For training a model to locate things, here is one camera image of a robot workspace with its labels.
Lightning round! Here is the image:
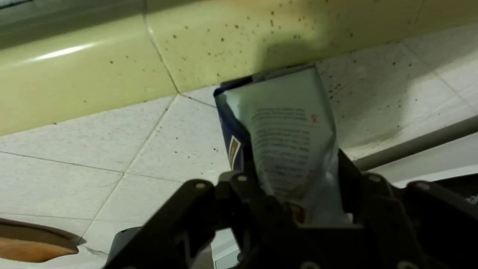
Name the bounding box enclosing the wooden spoon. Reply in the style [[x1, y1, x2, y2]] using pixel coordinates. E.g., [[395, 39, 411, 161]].
[[0, 217, 87, 264]]

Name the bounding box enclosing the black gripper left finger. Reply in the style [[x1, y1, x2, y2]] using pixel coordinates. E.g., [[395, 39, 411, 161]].
[[104, 170, 301, 269]]

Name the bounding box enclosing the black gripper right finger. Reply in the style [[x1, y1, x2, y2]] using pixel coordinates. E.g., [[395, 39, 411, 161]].
[[338, 148, 478, 269]]

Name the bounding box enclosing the blue and white packet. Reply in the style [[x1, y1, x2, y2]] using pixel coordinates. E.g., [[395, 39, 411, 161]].
[[214, 63, 350, 229]]

